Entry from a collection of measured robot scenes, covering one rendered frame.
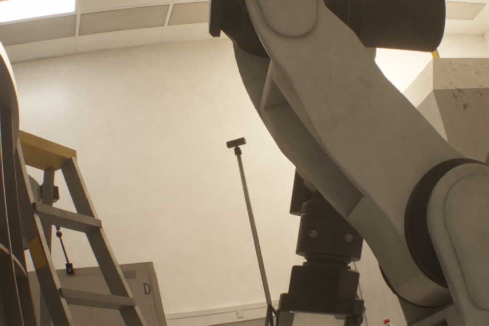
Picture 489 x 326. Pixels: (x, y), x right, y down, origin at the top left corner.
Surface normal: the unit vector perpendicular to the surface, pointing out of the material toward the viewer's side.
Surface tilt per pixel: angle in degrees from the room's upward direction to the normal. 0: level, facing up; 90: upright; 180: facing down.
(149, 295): 90
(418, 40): 163
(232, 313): 90
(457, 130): 90
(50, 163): 180
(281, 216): 90
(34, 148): 180
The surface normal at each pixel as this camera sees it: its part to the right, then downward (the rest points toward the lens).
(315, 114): 0.40, -0.04
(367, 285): -0.95, 0.10
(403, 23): 0.07, 0.56
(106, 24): 0.19, 0.93
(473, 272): 0.09, -0.35
